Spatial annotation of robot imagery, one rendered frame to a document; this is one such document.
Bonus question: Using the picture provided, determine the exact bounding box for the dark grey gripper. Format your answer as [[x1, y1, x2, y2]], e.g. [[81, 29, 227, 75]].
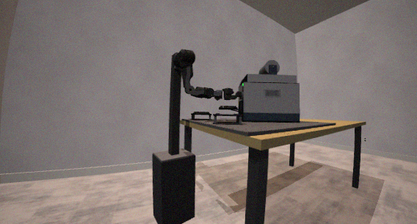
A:
[[221, 88, 242, 100]]

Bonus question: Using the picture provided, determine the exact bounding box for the grey cylinder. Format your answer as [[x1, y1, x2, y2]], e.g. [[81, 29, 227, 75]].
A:
[[259, 60, 280, 74]]

